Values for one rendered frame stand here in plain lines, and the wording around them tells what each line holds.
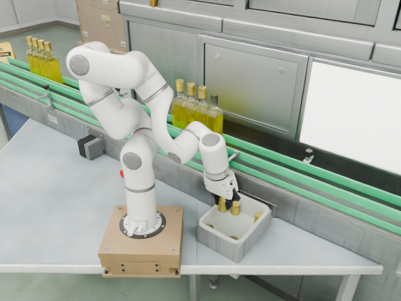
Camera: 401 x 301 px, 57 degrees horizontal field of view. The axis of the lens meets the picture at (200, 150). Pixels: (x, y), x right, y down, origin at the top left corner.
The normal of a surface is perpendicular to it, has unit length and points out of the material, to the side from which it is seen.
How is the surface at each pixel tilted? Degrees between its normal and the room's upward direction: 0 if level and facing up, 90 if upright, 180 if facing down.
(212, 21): 90
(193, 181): 90
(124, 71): 72
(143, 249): 4
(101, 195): 0
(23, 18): 90
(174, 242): 4
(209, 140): 17
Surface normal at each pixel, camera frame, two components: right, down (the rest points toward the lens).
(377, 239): -0.60, 0.43
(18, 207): 0.00, -0.85
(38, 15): 0.80, 0.32
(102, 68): -0.06, 0.31
